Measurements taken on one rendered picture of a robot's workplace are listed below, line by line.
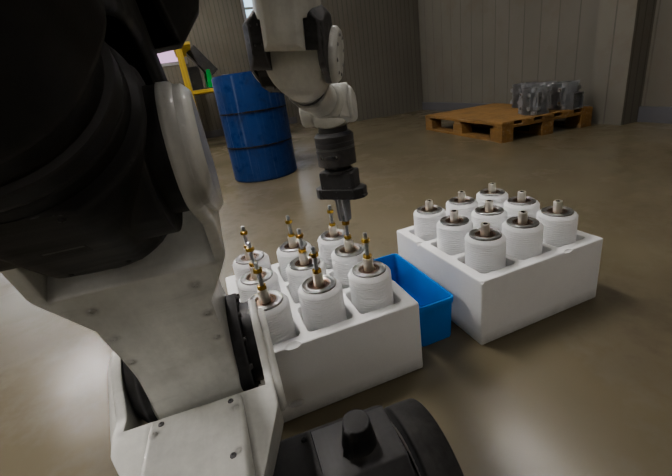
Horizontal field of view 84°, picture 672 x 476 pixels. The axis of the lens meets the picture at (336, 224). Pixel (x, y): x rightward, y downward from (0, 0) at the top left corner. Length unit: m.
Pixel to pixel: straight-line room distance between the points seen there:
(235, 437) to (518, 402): 0.62
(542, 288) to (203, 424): 0.85
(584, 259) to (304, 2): 0.92
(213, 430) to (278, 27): 0.48
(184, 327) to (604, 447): 0.73
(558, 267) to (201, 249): 0.90
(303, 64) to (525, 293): 0.75
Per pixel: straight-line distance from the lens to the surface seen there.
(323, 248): 1.02
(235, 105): 2.92
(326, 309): 0.79
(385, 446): 0.56
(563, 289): 1.14
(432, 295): 1.06
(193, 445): 0.46
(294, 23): 0.53
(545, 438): 0.87
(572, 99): 3.73
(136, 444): 0.52
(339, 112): 0.76
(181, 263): 0.36
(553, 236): 1.12
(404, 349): 0.89
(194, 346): 0.45
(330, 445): 0.57
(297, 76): 0.59
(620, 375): 1.03
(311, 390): 0.86
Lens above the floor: 0.65
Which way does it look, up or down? 21 degrees down
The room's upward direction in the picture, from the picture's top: 8 degrees counter-clockwise
